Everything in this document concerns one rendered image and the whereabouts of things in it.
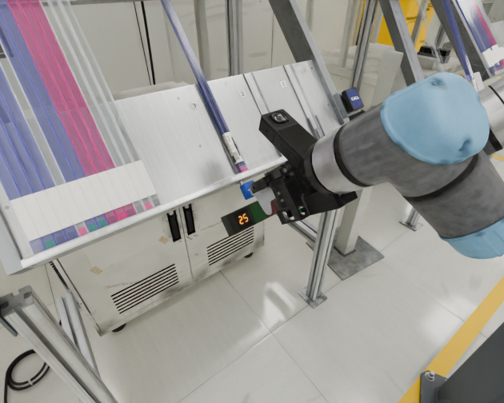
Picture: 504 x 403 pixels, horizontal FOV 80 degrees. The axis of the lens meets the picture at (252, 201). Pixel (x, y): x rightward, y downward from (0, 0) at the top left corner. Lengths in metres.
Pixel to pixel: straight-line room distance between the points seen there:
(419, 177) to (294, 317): 0.97
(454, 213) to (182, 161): 0.41
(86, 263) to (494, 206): 0.88
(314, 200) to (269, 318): 0.84
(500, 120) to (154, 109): 0.49
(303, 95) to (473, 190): 0.48
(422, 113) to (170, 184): 0.39
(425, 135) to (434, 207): 0.08
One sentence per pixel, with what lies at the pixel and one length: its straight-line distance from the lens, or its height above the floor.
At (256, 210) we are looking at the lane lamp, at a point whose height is 0.66.
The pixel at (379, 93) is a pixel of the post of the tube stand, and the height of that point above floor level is 0.72.
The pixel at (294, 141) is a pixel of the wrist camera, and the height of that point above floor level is 0.85.
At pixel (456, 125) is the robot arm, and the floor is 0.94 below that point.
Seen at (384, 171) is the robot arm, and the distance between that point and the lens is 0.31.
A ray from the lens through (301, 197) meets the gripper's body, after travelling 0.42.
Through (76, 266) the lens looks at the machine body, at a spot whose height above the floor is 0.40.
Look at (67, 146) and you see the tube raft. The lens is 0.52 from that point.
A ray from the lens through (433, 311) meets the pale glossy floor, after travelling 1.39.
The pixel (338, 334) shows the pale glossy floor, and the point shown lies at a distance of 1.21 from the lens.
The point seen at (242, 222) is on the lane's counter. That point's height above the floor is 0.65.
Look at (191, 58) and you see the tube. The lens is 0.63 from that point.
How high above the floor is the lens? 1.03
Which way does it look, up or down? 38 degrees down
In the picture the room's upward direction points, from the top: straight up
